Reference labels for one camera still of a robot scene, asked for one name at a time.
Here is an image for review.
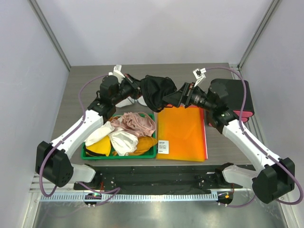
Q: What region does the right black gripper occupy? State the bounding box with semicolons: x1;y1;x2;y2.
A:
163;82;215;112

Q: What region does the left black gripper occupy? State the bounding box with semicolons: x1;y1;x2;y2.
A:
111;74;153;105

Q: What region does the white mesh laundry bag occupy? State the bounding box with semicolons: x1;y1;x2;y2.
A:
115;96;147;108

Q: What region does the black lace bra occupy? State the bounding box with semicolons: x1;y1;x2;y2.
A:
140;75;177;113

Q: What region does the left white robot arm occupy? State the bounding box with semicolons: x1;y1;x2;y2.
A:
36;74;142;190

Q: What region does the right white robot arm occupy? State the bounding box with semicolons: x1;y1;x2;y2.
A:
163;83;295;203

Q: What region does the pink satin bra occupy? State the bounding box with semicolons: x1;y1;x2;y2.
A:
110;112;156;138

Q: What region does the white bra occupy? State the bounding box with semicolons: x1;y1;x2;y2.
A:
85;122;139;157

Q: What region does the mustard yellow bra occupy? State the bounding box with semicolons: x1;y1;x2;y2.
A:
83;136;158;157

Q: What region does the orange plastic folder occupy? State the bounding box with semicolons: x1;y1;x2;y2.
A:
156;106;205;162

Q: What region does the green plastic tray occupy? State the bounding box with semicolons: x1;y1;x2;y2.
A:
81;112;158;160

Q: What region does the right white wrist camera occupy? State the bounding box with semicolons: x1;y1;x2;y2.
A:
193;68;206;87

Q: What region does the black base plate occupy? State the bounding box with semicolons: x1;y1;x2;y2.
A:
86;165;241;195

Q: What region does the white cable duct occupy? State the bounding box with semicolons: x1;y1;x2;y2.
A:
40;192;218;203

